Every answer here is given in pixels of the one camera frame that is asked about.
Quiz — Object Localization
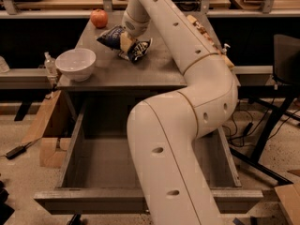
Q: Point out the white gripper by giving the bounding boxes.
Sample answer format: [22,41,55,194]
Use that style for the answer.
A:
[120,0,150,53]

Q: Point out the blue chip bag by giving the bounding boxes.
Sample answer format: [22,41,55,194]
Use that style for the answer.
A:
[97,25,153,63]

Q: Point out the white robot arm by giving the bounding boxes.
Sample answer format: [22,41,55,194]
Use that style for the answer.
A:
[123,0,237,225]

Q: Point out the yellow brown chip bag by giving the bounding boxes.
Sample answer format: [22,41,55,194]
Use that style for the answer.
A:
[187,15,234,70]

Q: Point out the open grey top drawer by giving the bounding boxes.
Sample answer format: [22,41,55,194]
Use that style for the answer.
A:
[35,94,263,215]

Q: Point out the red apple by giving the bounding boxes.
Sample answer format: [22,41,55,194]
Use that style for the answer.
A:
[90,9,108,28]

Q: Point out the grey cabinet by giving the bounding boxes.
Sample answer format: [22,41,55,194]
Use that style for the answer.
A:
[56,10,241,120]

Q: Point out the white bowl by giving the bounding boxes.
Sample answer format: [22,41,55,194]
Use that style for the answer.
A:
[55,48,96,82]

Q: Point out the clear sanitizer bottle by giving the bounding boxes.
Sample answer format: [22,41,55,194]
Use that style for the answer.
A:
[44,52,57,76]

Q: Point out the small pump bottle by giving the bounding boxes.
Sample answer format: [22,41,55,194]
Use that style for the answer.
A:
[222,43,231,55]

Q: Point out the cardboard box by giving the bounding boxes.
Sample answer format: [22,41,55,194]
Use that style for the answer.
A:
[22,91,71,168]

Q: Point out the black power adapter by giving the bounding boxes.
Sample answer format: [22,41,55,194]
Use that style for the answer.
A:
[6,145,26,159]

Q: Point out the black chair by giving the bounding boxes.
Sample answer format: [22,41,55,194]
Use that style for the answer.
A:
[230,34,300,185]

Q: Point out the cardboard sheet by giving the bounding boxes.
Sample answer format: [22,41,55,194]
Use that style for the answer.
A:
[275,176,300,225]

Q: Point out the black floor cables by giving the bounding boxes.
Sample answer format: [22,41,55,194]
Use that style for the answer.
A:
[221,100,300,148]

